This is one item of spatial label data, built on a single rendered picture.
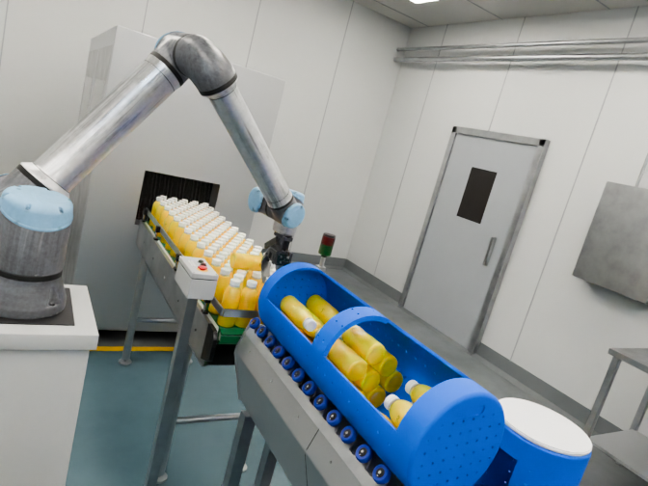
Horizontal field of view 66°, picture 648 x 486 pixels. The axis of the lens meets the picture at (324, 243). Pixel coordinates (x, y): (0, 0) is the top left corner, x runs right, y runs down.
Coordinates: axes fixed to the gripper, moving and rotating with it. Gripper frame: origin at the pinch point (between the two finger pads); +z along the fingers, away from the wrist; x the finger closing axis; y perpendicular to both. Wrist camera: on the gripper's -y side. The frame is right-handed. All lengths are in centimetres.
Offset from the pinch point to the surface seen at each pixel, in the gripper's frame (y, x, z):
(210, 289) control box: 1.2, -23.0, 5.4
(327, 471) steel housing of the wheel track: 79, -10, 24
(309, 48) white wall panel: -406, 183, -161
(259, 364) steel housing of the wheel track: 27.9, -9.7, 21.6
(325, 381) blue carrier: 68, -11, 5
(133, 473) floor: -31, -27, 110
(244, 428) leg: 21, -5, 52
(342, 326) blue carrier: 63, -6, -10
